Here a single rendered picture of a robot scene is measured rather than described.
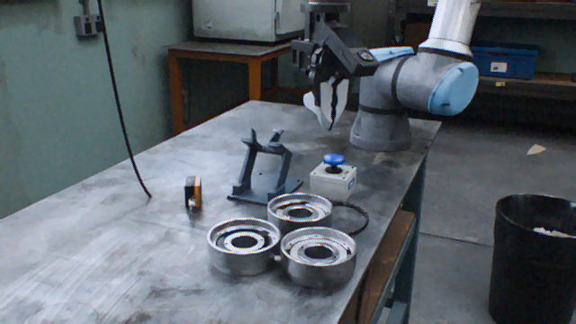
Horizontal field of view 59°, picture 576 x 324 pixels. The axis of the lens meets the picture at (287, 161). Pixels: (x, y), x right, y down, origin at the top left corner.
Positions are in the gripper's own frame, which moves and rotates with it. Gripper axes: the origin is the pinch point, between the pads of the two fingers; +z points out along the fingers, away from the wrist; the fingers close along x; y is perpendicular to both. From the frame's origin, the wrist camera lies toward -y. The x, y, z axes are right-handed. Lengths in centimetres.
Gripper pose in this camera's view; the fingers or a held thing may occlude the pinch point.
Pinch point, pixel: (330, 124)
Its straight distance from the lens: 89.0
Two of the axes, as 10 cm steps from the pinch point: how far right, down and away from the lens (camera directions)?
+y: -5.9, -2.9, 7.6
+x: -8.1, 2.0, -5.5
